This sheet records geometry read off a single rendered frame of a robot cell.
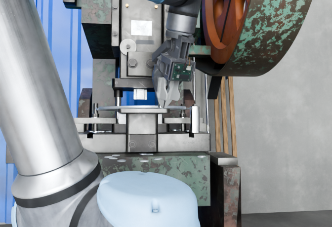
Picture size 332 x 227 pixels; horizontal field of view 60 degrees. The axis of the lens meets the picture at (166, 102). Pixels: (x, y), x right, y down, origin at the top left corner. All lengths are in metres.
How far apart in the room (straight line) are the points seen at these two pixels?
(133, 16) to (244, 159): 1.67
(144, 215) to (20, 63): 0.21
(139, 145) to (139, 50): 0.33
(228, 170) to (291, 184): 1.83
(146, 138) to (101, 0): 0.47
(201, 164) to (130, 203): 0.57
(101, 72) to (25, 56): 0.91
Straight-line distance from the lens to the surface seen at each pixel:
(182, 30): 0.72
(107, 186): 0.33
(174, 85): 0.79
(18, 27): 0.36
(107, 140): 0.92
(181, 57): 0.73
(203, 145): 0.95
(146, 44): 1.01
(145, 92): 1.05
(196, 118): 0.95
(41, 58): 0.37
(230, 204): 0.85
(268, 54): 1.01
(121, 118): 1.02
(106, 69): 1.26
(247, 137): 2.41
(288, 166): 2.59
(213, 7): 1.50
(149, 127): 0.89
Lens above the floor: 0.75
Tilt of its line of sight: 3 degrees up
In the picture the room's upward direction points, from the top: straight up
